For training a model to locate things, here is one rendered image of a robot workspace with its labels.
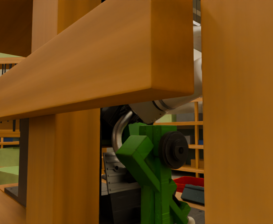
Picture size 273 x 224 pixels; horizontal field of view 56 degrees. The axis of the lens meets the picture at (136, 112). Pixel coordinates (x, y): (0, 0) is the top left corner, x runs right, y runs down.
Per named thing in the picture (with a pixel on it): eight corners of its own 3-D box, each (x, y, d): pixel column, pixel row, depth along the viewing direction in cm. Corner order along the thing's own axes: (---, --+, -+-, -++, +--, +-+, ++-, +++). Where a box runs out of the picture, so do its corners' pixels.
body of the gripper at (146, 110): (180, 102, 74) (154, 114, 82) (157, 75, 72) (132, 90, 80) (171, 118, 69) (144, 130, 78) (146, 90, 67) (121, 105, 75)
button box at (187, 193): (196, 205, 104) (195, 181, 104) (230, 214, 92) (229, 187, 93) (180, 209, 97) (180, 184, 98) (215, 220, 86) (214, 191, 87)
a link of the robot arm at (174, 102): (152, 93, 65) (177, 114, 68) (192, 70, 55) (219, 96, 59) (160, 71, 70) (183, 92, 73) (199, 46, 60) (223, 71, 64)
